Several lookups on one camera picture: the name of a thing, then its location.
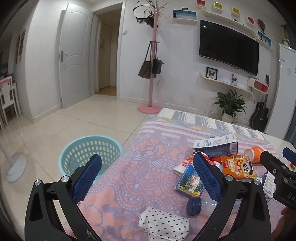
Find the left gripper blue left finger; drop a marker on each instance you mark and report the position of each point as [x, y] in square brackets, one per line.
[83, 178]

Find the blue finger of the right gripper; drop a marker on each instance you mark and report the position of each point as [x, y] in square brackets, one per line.
[271, 163]
[289, 155]

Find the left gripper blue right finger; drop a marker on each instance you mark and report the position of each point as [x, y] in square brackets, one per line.
[207, 172]

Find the clear bottle with blue cap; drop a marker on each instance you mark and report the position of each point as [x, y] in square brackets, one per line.
[200, 206]

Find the white heart-patterned paper bag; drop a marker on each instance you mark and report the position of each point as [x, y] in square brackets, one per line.
[161, 225]

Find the person's right hand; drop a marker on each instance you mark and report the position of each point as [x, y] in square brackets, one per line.
[285, 229]

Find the white leaflet paper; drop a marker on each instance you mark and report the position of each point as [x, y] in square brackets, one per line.
[268, 185]

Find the orange paper cup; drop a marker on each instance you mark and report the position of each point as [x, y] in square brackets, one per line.
[253, 154]

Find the blue picture card box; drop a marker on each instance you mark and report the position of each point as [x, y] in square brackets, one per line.
[190, 183]

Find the teal plastic laundry basket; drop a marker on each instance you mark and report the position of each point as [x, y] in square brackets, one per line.
[78, 152]

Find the orange panda snack packet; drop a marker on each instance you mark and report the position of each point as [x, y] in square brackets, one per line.
[238, 166]

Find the white blue milk carton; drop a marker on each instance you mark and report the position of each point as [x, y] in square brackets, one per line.
[216, 147]

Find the white refrigerator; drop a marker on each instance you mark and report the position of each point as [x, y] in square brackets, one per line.
[284, 102]

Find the black acoustic guitar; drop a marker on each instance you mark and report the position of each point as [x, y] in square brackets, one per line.
[259, 118]

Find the patterned pink purple tablecloth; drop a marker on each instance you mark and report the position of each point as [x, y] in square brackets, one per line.
[143, 176]

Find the white floor fan base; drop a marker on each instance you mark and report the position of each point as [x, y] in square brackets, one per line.
[17, 164]

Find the potted green plant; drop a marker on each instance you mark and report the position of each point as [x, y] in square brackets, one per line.
[231, 104]

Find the white curved lower shelf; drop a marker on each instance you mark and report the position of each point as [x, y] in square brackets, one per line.
[248, 93]

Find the small colourful figurine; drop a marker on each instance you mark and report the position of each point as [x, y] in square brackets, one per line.
[233, 80]

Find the pink coat rack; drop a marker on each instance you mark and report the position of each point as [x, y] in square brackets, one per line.
[149, 107]

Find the framed butterfly picture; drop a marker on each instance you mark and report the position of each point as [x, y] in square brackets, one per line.
[211, 73]

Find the white dining chair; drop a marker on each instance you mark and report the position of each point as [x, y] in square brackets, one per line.
[9, 97]

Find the brown handbag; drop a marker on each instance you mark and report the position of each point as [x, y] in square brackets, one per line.
[145, 70]

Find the black handbag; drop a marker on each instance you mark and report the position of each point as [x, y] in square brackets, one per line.
[157, 63]

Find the white interior door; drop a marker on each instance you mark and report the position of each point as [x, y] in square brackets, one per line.
[74, 55]

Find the white blue cube shelf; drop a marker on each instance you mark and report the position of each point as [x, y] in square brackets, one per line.
[184, 15]

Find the wall-mounted black television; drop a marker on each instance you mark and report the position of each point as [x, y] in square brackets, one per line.
[226, 45]

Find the white upper wall shelf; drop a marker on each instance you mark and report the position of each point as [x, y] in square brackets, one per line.
[229, 21]

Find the white wall clock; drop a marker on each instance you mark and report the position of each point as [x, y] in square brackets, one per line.
[143, 9]

